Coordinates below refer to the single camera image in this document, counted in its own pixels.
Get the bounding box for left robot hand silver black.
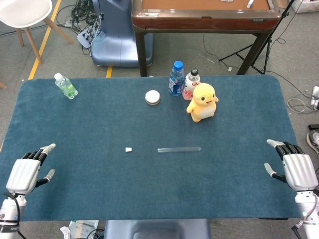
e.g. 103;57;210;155
5;143;57;195

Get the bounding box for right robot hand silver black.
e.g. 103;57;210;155
264;139;319;192

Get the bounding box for clear glass test tube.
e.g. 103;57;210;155
157;146;202;153

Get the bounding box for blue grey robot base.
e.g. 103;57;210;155
103;219;212;239

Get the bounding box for grey black sneaker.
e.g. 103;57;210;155
306;131;319;150

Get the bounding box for green label water bottle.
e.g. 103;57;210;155
54;73;78;100

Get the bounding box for yellow plush toy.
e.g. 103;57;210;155
186;83;219;123

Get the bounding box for black tripod stand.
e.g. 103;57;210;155
219;0;297;75

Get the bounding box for blue carpet table mat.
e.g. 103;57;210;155
0;75;301;222

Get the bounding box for black cap pink label bottle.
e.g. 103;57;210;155
182;69;201;101

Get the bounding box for white power strip with plugs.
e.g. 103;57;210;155
76;24;100;49

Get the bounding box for round tin white lid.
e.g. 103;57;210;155
145;90;161;106

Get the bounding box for blue cap water bottle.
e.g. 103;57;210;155
168;60;185;97

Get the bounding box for blue grey machine base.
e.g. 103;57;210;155
91;0;155;67

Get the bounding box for white chair wooden legs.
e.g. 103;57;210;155
0;0;75;64

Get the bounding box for cardboard box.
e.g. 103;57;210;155
291;0;319;13

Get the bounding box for brown mahjong table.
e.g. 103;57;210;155
131;0;282;77

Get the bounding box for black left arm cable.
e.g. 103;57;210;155
4;193;27;239

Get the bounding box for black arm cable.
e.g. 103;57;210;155
4;193;27;239
292;193;319;239

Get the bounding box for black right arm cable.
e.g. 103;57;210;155
292;193;319;239

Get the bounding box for white cable coil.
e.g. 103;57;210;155
287;98;316;114

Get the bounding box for black cable bundle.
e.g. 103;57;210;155
56;0;100;33

